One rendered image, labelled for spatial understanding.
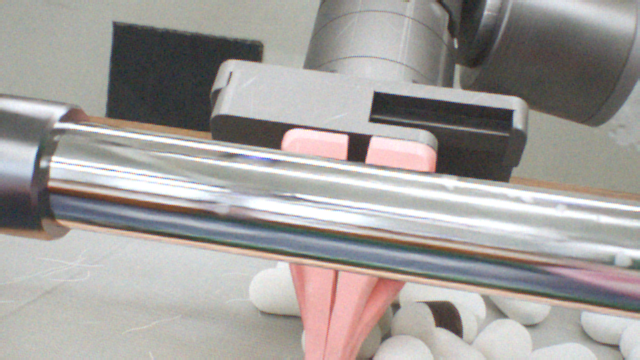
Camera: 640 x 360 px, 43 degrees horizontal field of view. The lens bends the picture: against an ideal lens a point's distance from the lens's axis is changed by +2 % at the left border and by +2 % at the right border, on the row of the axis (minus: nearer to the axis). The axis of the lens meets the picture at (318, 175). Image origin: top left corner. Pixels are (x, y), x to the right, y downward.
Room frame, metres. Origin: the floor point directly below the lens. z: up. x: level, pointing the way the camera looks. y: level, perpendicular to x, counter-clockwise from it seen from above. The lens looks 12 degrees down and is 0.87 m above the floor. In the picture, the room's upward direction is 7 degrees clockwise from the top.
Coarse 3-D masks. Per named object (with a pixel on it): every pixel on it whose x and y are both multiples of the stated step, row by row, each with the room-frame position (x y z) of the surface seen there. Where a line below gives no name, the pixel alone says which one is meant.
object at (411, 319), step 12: (396, 312) 0.30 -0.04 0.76; (408, 312) 0.29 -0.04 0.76; (420, 312) 0.29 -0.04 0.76; (468, 312) 0.30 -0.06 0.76; (396, 324) 0.29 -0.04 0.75; (408, 324) 0.29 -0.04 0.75; (420, 324) 0.29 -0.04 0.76; (432, 324) 0.29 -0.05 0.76; (468, 324) 0.30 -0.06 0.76; (468, 336) 0.29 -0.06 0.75
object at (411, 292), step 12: (408, 288) 0.33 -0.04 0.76; (420, 288) 0.32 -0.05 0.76; (432, 288) 0.32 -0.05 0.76; (444, 288) 0.32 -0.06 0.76; (408, 300) 0.32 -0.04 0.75; (420, 300) 0.32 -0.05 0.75; (432, 300) 0.32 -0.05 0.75; (444, 300) 0.32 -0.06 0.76; (456, 300) 0.32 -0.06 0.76; (468, 300) 0.32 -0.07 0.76; (480, 300) 0.32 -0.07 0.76; (480, 312) 0.32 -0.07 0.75; (480, 324) 0.32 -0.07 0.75
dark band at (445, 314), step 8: (432, 304) 0.30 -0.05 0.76; (440, 304) 0.30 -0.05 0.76; (448, 304) 0.30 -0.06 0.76; (432, 312) 0.29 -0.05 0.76; (440, 312) 0.29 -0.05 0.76; (448, 312) 0.29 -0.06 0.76; (456, 312) 0.30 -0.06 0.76; (440, 320) 0.29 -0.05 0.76; (448, 320) 0.29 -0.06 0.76; (456, 320) 0.29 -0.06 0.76; (448, 328) 0.29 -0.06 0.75; (456, 328) 0.29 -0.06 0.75
